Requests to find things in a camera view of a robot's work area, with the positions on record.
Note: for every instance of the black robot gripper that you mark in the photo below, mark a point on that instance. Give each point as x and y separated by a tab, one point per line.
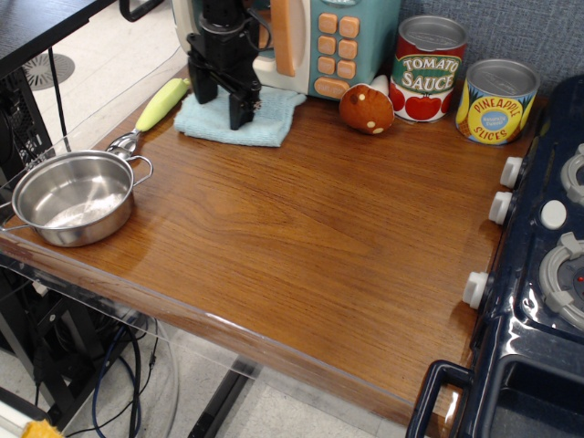
223	57

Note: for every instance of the light blue towel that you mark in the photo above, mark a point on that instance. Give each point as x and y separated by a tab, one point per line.
269	127

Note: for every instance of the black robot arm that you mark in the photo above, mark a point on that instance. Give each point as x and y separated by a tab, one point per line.
186	15

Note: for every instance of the white stove knob top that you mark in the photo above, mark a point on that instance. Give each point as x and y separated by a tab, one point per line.
510	172

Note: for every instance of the white stove knob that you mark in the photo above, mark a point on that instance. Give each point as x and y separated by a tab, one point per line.
499	207
475	288
510	172

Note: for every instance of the orange toy plate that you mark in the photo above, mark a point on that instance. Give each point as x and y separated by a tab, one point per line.
265	34

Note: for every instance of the toy microwave oven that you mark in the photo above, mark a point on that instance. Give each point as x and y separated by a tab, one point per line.
322	48

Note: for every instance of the brown plush mushroom toy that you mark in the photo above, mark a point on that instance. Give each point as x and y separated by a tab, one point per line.
368	107

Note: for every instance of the stainless steel pot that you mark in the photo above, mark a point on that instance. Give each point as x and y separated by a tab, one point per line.
78	198

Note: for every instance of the black side desk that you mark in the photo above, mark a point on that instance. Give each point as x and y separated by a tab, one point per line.
30	27

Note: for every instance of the tomato sauce can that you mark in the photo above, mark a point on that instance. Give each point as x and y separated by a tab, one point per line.
429	54

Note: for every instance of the pineapple slices can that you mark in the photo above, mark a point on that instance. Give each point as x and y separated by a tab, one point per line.
497	97

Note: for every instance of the white stove knob middle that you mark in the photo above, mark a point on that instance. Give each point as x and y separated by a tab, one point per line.
499	207

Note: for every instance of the white stove knob bottom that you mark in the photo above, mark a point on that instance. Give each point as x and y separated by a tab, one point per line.
475	288

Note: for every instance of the black table leg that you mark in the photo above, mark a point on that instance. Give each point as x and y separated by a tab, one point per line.
221	403

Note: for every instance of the dark blue toy stove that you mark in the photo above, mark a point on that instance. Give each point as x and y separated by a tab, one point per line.
526	374

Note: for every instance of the green handled metal scoop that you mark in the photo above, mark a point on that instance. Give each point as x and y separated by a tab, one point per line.
161	103

